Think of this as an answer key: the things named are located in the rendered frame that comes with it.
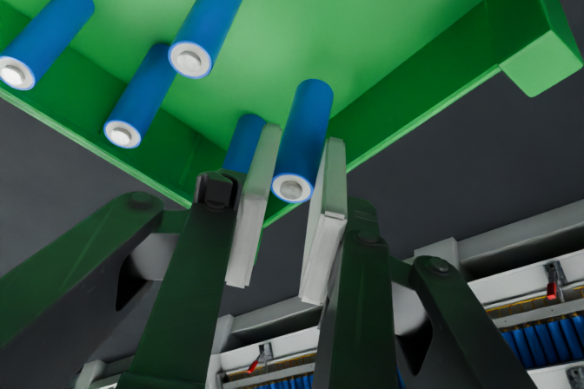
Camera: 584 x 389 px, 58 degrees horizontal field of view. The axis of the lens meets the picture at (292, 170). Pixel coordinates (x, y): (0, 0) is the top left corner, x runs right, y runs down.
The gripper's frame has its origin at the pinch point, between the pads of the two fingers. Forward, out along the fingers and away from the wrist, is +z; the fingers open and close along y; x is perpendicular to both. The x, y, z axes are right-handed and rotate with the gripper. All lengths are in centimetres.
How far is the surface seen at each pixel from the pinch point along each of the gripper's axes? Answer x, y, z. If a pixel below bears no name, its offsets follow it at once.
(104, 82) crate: -1.1, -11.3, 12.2
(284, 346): -78, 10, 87
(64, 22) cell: 2.5, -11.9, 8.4
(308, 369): -76, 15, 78
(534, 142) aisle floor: -12, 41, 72
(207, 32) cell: 4.1, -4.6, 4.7
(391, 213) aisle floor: -36, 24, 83
